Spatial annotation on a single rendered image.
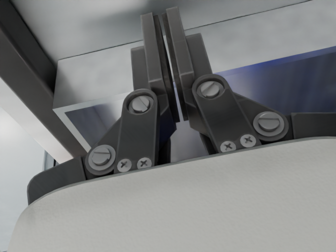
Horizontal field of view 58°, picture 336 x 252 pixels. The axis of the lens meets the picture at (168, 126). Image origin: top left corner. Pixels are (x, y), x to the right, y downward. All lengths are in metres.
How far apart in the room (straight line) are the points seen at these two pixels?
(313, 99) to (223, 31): 0.11
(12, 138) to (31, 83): 1.69
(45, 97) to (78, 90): 0.02
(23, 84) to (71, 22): 0.04
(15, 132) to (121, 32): 1.66
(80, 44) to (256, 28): 0.09
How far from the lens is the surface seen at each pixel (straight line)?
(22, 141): 1.88
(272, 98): 0.23
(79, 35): 0.17
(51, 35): 0.17
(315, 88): 0.24
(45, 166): 0.73
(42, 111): 0.18
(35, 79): 0.17
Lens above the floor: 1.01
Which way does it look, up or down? 35 degrees down
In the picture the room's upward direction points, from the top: 171 degrees clockwise
